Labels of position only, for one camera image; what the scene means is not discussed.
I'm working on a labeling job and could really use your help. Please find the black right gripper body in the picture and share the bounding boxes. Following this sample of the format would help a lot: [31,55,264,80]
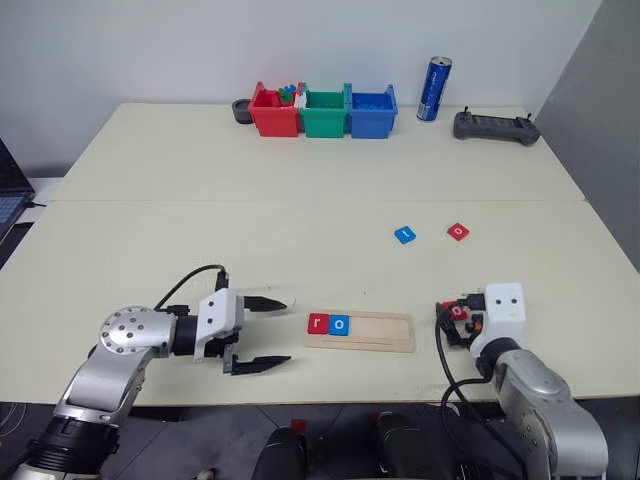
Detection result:
[434,294,485,351]

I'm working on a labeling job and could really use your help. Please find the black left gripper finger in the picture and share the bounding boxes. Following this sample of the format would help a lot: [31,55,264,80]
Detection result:
[243,294,289,316]
[231,355,293,377]

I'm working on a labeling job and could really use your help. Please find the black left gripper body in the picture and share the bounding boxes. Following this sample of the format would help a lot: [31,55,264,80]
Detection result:
[204,294,251,375]

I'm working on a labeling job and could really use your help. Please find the wooden letter tray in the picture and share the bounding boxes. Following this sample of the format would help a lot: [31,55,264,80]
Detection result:
[302,310,418,356]

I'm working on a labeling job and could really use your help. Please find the blue letter block o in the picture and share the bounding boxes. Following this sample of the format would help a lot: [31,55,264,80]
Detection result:
[327,314,353,338]

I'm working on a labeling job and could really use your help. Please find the dark rounded shape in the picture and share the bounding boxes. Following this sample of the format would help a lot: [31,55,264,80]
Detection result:
[251,426,310,480]
[368,411,434,480]

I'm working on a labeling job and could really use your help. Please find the red plastic bin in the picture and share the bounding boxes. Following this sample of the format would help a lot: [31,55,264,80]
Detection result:
[249,81,304,138]

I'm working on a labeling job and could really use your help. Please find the grey remote controller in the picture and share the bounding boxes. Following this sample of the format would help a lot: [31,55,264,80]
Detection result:
[452,106,543,147]

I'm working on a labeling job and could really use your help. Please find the green plastic bin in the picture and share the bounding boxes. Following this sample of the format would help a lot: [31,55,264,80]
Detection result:
[298,82,351,139]

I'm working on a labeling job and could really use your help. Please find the dark grey round bowl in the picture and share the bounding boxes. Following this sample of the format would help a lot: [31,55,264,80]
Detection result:
[231,98,258,125]

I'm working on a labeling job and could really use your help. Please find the blue plastic bin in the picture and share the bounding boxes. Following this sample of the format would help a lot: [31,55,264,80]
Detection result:
[347,83,399,140]

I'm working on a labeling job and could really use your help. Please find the blue bricks pile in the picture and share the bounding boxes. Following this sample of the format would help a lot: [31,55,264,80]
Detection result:
[352,94,392,113]

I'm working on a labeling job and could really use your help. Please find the blue drink can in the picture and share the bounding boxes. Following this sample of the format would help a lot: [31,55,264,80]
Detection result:
[416,55,454,123]

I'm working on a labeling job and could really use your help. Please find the grey partition panel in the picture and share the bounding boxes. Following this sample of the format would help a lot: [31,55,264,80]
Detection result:
[533,0,640,275]

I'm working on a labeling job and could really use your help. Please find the dark laptop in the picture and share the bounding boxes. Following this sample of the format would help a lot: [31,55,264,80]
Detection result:
[0,136,37,242]

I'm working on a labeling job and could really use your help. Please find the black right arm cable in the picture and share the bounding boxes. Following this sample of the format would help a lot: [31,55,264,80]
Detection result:
[433,319,506,454]

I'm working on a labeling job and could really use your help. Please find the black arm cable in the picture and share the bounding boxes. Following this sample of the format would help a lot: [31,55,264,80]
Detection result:
[433,319,506,454]
[152,264,232,312]

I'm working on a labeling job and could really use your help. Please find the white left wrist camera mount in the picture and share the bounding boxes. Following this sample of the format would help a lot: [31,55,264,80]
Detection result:
[192,288,247,364]

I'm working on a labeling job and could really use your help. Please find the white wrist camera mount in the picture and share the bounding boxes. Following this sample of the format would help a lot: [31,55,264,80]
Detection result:
[468,282,529,359]
[192,288,247,364]

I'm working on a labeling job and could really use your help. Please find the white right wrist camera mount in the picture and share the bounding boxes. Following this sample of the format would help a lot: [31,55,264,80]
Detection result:
[468,282,529,359]

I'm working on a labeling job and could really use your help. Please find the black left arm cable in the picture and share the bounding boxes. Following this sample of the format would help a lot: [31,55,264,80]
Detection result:
[152,264,232,312]

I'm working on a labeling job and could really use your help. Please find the thin white floor cables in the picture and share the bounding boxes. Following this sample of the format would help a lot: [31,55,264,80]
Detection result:
[0,399,29,439]

